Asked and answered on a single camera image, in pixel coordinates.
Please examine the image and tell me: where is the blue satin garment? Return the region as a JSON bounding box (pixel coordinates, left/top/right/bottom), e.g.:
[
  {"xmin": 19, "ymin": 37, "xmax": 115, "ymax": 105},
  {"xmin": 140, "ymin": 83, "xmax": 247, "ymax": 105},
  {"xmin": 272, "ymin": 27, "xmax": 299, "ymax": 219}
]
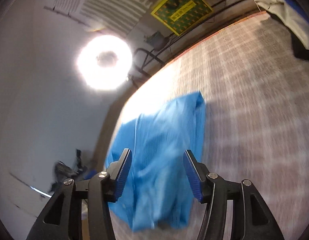
[{"xmin": 105, "ymin": 92, "xmax": 205, "ymax": 231}]

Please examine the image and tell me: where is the dark blue clothes pile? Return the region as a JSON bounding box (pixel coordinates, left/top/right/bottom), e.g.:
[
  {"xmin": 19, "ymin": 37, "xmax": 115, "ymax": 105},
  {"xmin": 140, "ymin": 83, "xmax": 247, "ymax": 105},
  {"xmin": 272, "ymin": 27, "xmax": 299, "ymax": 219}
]
[{"xmin": 254, "ymin": 0, "xmax": 309, "ymax": 61}]

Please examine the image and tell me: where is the grey checked bed mattress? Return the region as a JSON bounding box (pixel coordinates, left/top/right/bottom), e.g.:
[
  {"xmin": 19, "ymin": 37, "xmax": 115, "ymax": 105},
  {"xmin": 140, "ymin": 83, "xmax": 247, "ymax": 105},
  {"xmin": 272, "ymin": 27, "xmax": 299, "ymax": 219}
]
[{"xmin": 116, "ymin": 12, "xmax": 309, "ymax": 239}]

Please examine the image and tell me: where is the white acoustic foam panel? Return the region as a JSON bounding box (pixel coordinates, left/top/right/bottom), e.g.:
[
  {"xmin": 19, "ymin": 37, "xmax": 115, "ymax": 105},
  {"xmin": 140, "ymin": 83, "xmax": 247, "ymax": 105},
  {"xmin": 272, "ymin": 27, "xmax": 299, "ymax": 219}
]
[{"xmin": 44, "ymin": 0, "xmax": 152, "ymax": 37}]

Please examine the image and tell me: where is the yellow green patterned box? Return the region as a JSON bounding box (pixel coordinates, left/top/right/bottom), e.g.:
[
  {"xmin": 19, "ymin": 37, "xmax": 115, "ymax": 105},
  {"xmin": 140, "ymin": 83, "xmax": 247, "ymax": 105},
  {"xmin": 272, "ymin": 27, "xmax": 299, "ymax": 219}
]
[{"xmin": 151, "ymin": 0, "xmax": 213, "ymax": 36}]

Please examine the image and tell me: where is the bright ring light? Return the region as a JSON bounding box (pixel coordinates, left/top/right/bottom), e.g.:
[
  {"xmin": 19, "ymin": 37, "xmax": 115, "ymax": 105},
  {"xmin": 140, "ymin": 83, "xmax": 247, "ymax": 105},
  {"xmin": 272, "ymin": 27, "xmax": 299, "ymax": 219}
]
[{"xmin": 76, "ymin": 35, "xmax": 133, "ymax": 91}]

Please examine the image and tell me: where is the ring light black stand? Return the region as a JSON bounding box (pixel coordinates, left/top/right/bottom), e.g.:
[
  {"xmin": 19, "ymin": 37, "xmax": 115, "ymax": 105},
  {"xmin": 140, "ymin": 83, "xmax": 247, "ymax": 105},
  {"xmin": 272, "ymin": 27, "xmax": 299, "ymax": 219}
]
[{"xmin": 128, "ymin": 31, "xmax": 182, "ymax": 89}]

